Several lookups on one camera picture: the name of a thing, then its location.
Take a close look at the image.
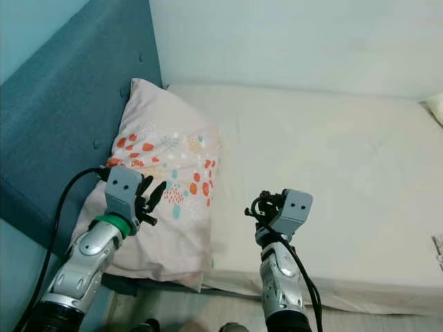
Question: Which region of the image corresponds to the robot left leg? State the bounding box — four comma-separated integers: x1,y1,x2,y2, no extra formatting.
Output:
130,317,161,332

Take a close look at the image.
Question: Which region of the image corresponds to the blue fabric headboard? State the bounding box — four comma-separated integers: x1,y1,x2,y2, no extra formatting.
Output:
0,0,164,258

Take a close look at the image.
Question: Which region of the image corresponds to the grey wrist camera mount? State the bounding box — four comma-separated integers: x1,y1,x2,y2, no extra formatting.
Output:
104,165,143,222
273,189,314,237

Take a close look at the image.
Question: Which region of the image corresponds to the pink pillow with coloured dots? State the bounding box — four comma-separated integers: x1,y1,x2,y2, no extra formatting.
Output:
73,77,222,293

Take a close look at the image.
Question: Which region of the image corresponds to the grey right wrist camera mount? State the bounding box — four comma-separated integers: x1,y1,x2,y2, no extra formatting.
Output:
273,189,314,237

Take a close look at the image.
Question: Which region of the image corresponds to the robot leg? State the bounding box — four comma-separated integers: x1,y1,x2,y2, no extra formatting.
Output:
130,317,161,332
218,322,250,332

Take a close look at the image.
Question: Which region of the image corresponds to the robot right leg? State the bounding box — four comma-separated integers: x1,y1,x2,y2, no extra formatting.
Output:
218,322,250,332

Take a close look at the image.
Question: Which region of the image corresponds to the cream mattress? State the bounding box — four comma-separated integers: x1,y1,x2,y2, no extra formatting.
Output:
159,83,443,317

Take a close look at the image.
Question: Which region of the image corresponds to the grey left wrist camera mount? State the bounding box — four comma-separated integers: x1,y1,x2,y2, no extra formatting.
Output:
104,165,143,222

